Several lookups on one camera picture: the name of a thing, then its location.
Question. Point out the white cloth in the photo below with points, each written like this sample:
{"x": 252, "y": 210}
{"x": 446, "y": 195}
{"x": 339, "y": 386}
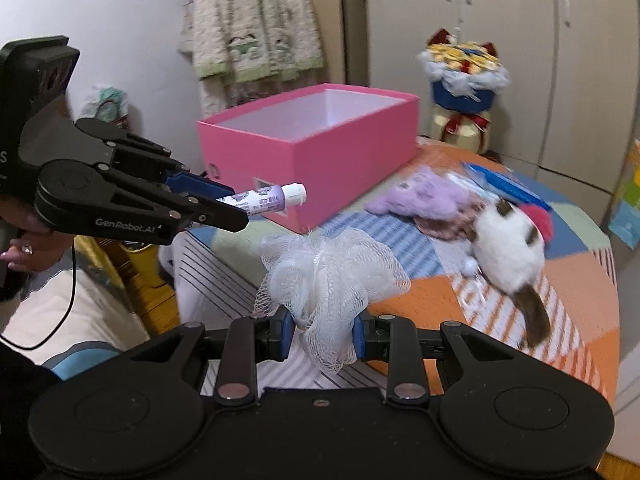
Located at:
{"x": 60, "y": 310}

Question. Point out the blue packet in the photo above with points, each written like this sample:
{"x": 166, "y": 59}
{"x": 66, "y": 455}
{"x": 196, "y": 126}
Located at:
{"x": 500, "y": 182}

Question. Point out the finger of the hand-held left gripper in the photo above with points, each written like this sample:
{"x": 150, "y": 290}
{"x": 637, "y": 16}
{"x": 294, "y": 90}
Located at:
{"x": 220, "y": 215}
{"x": 200, "y": 182}

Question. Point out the yellow board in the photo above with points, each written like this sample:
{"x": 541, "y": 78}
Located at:
{"x": 135, "y": 280}

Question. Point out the white fleece jacket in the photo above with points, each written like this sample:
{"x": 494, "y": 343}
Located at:
{"x": 250, "y": 20}

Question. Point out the white mesh bath sponge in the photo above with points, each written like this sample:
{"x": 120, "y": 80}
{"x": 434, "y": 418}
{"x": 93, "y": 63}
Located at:
{"x": 330, "y": 270}

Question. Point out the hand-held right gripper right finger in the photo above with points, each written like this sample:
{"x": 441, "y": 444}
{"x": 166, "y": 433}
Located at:
{"x": 358, "y": 340}

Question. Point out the purple plush toy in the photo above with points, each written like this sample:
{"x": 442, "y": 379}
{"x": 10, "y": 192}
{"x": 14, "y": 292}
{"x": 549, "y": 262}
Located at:
{"x": 425, "y": 195}

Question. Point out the white plastic bag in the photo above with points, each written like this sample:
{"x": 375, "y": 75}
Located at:
{"x": 105, "y": 105}

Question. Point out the beige wardrobe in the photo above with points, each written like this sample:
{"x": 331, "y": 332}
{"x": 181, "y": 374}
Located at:
{"x": 525, "y": 35}

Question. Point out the pink plush ball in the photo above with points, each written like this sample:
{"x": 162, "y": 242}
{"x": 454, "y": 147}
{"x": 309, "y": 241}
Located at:
{"x": 542, "y": 220}

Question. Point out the patchwork mat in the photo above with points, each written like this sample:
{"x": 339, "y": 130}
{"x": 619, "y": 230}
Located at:
{"x": 575, "y": 285}

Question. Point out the pink cardboard box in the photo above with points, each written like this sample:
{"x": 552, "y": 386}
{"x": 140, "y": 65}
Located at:
{"x": 340, "y": 160}

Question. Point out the plush flower bouquet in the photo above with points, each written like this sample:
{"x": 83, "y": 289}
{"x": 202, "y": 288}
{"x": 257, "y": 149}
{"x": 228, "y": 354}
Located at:
{"x": 462, "y": 95}

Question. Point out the colourful gift bag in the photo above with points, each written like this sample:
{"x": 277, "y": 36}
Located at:
{"x": 625, "y": 210}

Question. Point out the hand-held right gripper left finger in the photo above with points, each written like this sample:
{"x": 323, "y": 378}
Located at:
{"x": 287, "y": 332}

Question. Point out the white and brown plush cat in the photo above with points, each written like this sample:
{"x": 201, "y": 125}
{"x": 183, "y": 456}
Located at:
{"x": 505, "y": 245}

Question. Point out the purple and white tube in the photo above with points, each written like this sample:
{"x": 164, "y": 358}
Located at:
{"x": 270, "y": 200}

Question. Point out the person's left hand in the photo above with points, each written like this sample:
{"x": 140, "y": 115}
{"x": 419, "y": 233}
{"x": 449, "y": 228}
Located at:
{"x": 35, "y": 247}

